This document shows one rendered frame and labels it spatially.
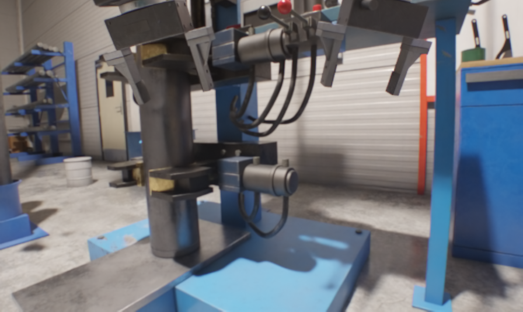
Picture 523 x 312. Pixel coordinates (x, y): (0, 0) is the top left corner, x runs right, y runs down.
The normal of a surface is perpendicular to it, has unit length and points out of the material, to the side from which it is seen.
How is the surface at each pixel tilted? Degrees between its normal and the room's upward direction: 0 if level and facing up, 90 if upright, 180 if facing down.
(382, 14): 114
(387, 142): 90
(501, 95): 90
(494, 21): 90
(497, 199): 90
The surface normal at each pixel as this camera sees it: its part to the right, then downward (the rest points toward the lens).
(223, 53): -0.55, 0.10
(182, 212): 0.64, 0.06
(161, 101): 0.23, 0.09
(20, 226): 0.83, 0.03
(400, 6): 0.10, 0.49
